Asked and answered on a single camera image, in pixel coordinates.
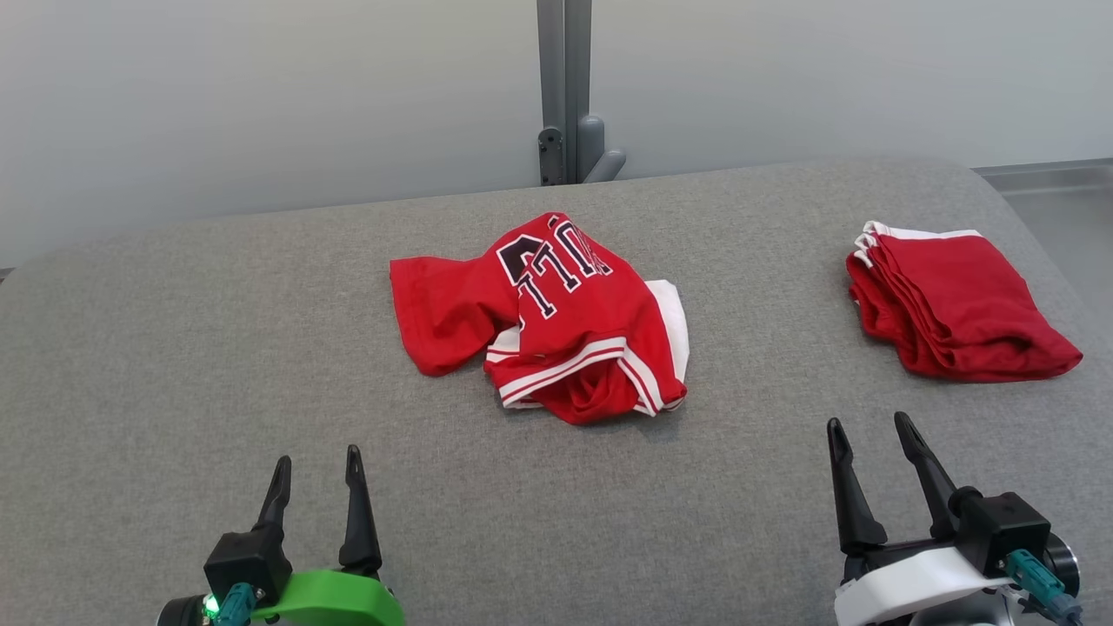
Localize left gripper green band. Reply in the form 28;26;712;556
252;445;406;626

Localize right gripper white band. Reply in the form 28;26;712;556
826;412;1015;626

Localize right black cable teal plug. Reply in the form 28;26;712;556
1004;549;1084;626

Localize grey fabric sofa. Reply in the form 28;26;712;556
0;156;1113;626

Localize grey lever handle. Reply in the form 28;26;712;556
577;115;628;184

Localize left black cable teal plug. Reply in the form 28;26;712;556
212;583;258;626

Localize red Bulls basketball shorts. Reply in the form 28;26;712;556
845;221;1084;384

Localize red Bulls basketball jersey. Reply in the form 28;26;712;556
389;211;691;427

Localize black cable teal plug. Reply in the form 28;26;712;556
212;583;258;626
1004;549;1084;626

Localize dark grey bracket plate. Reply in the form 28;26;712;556
538;127;566;187

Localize grey baseboard strip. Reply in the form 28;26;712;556
974;157;1113;194

